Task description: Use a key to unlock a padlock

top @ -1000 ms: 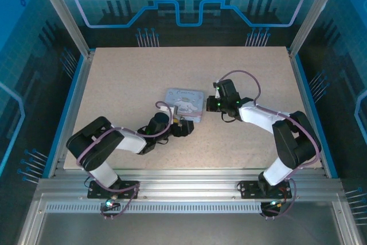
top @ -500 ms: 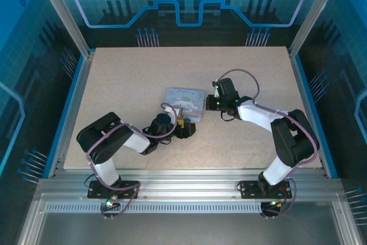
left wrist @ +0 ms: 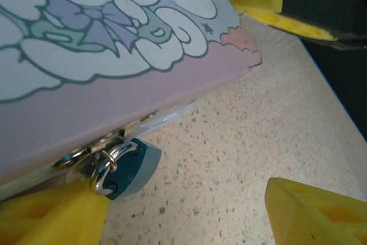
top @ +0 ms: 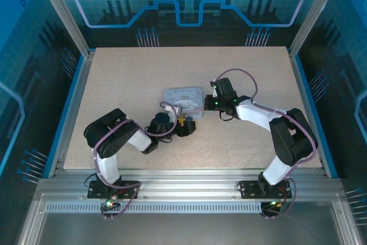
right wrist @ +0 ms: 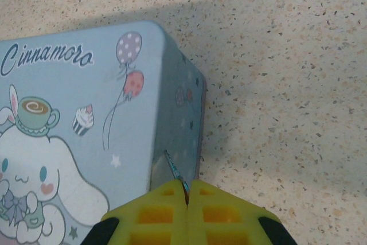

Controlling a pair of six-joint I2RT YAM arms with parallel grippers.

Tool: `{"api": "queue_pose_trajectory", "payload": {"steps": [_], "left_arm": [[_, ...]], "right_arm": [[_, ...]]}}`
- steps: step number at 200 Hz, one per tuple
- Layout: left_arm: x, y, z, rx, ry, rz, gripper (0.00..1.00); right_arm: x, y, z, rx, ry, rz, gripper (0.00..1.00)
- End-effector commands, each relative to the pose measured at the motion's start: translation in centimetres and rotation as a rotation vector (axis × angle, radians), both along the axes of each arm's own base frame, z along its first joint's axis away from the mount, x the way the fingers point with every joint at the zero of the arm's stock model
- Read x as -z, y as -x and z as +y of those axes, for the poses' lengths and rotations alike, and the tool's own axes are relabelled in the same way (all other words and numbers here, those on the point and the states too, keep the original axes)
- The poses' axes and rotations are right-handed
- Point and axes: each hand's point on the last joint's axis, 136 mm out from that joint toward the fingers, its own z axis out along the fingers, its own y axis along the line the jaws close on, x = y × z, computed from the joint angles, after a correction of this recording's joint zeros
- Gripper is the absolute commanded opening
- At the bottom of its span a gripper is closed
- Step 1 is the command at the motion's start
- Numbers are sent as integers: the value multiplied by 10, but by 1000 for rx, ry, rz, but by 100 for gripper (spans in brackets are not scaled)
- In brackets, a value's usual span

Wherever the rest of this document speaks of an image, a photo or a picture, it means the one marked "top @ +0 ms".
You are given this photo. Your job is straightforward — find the green LED connector board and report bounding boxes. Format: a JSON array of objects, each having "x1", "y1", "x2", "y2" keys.
[
  {"x1": 263, "y1": 199, "x2": 284, "y2": 210},
  {"x1": 103, "y1": 197, "x2": 121, "y2": 210}
]

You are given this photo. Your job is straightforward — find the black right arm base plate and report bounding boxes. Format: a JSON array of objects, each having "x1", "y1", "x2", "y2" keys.
[{"x1": 239, "y1": 180, "x2": 298, "y2": 200}]

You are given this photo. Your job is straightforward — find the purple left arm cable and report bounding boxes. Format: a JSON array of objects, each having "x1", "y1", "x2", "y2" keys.
[{"x1": 93, "y1": 100, "x2": 177, "y2": 220}]

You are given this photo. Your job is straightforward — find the long aluminium frame rail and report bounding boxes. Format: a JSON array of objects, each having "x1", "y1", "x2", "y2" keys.
[{"x1": 37, "y1": 168, "x2": 345, "y2": 203}]

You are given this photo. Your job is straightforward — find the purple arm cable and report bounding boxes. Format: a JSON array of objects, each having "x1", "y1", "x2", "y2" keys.
[
  {"x1": 93, "y1": 100, "x2": 177, "y2": 220},
  {"x1": 214, "y1": 68, "x2": 319, "y2": 220}
]

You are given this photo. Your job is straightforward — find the aluminium side frame rail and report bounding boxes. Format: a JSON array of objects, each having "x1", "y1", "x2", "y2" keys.
[
  {"x1": 54, "y1": 51, "x2": 95, "y2": 178},
  {"x1": 287, "y1": 49, "x2": 328, "y2": 177}
]

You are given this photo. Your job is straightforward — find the pastel cartoon tin box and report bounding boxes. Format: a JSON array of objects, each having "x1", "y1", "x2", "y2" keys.
[{"x1": 162, "y1": 85, "x2": 206, "y2": 121}]

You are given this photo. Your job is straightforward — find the blue side trim strip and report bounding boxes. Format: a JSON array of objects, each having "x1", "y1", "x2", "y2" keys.
[
  {"x1": 294, "y1": 55, "x2": 339, "y2": 178},
  {"x1": 42, "y1": 55, "x2": 86, "y2": 178}
]

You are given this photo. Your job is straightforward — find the slotted grey cable duct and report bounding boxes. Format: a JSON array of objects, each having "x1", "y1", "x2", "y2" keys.
[{"x1": 45, "y1": 202, "x2": 266, "y2": 214}]

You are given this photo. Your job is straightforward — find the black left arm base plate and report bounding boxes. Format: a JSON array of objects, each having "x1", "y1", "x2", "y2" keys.
[{"x1": 88, "y1": 180, "x2": 142, "y2": 200}]

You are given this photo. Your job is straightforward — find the grey metal bottom panel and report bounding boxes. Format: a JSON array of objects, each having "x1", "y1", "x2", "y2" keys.
[{"x1": 34, "y1": 212, "x2": 345, "y2": 245}]

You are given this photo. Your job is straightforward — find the aluminium corner post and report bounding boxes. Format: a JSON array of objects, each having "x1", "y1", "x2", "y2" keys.
[
  {"x1": 32, "y1": 0, "x2": 93, "y2": 56},
  {"x1": 288, "y1": 0, "x2": 338, "y2": 56}
]

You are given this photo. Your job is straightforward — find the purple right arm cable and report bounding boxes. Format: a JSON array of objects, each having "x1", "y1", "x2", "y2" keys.
[{"x1": 214, "y1": 68, "x2": 319, "y2": 220}]

